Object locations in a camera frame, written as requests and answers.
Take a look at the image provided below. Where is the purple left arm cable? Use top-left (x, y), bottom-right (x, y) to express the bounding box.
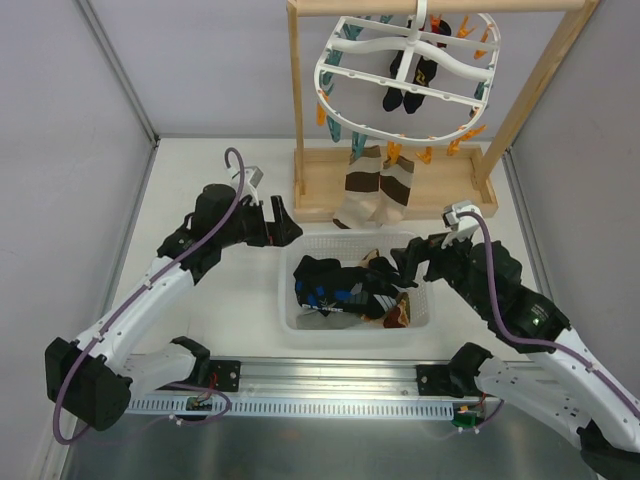
top-left (53, 147), bottom-right (246, 445)

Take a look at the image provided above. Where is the black sock with label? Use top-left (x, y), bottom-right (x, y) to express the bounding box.
top-left (346, 249), bottom-right (412, 321)

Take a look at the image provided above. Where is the teal clothespin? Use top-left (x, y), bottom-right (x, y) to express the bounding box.
top-left (351, 131), bottom-right (368, 160)
top-left (318, 71), bottom-right (335, 96)

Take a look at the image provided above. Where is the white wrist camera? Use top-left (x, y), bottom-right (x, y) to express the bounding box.
top-left (441, 200), bottom-right (482, 249)
top-left (227, 166), bottom-right (264, 205)

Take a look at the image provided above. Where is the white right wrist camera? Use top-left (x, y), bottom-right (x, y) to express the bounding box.
top-left (441, 200), bottom-right (482, 249)

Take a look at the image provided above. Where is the orange clothespin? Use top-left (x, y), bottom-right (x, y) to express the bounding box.
top-left (456, 15), bottom-right (476, 39)
top-left (386, 141), bottom-right (402, 166)

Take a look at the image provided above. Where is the white plastic laundry basket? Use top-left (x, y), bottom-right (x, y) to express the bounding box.
top-left (278, 230), bottom-right (434, 351)

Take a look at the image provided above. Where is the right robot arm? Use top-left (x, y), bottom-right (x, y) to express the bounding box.
top-left (391, 234), bottom-right (639, 479)

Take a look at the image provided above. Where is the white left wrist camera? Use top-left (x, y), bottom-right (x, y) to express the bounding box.
top-left (227, 166), bottom-right (264, 205)

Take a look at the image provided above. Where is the beige brown patterned sock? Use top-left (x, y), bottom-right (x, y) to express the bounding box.
top-left (374, 155), bottom-right (415, 226)

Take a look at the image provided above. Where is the white plastic sock hanger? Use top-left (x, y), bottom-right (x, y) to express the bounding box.
top-left (314, 1), bottom-right (501, 147)

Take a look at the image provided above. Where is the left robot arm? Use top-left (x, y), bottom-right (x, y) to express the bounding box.
top-left (45, 184), bottom-right (303, 431)

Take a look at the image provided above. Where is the wooden hanger stand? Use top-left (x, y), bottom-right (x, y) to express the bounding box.
top-left (287, 1), bottom-right (599, 223)

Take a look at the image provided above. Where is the white slotted cable duct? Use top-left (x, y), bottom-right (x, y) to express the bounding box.
top-left (126, 394), bottom-right (455, 421)

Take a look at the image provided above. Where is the aluminium mounting rail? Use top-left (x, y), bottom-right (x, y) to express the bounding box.
top-left (124, 353), bottom-right (551, 401)

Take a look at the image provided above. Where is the black blue patterned sock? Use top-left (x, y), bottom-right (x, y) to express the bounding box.
top-left (293, 255), bottom-right (356, 317)

